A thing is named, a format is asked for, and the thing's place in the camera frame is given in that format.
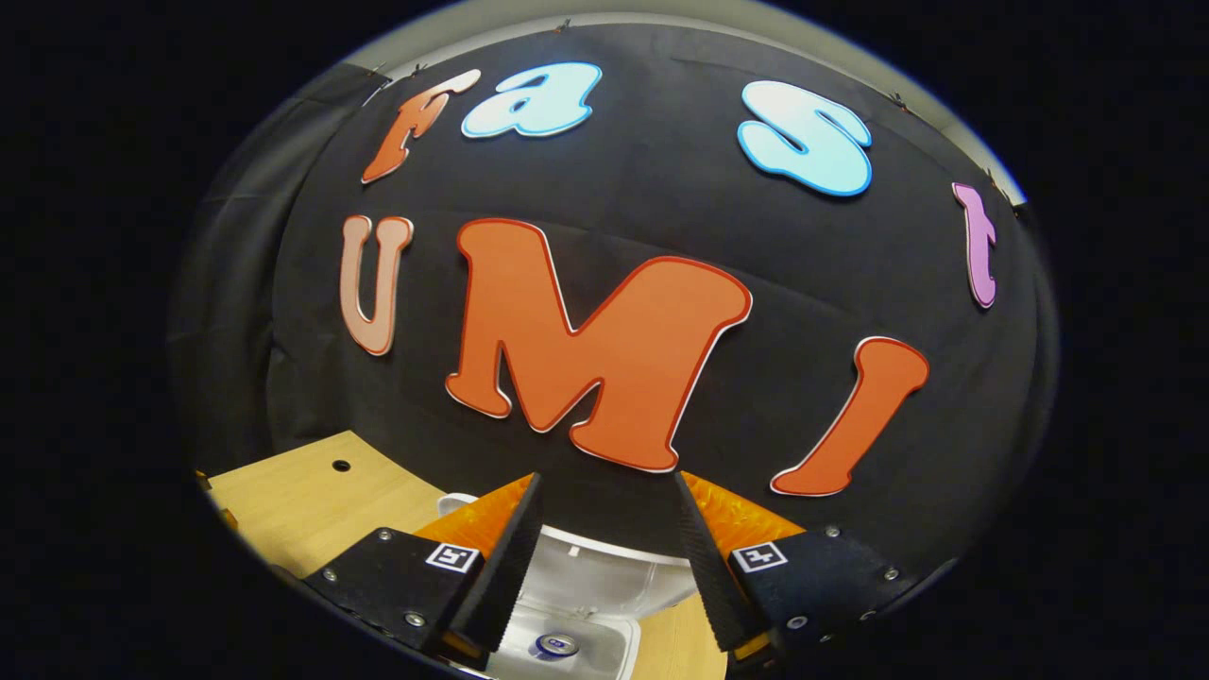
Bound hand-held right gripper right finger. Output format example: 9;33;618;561
673;470;957;664

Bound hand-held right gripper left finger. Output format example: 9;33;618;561
300;472;545;672

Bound wooden desktop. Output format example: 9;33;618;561
203;431;730;680

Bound white desktop garbage bin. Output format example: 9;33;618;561
436;491;705;680

